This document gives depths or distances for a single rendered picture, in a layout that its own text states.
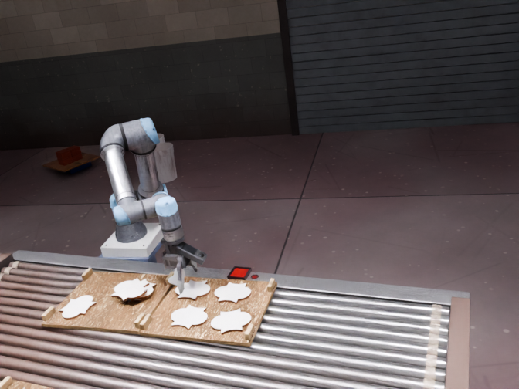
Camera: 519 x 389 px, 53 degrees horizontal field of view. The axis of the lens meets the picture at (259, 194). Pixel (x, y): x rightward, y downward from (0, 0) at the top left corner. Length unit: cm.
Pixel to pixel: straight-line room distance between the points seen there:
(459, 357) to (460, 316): 19
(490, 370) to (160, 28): 531
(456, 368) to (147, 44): 591
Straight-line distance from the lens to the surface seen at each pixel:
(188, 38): 671
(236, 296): 196
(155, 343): 190
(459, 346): 171
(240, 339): 179
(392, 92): 640
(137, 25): 694
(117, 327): 199
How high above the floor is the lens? 206
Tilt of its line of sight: 24 degrees down
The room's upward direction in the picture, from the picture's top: 8 degrees counter-clockwise
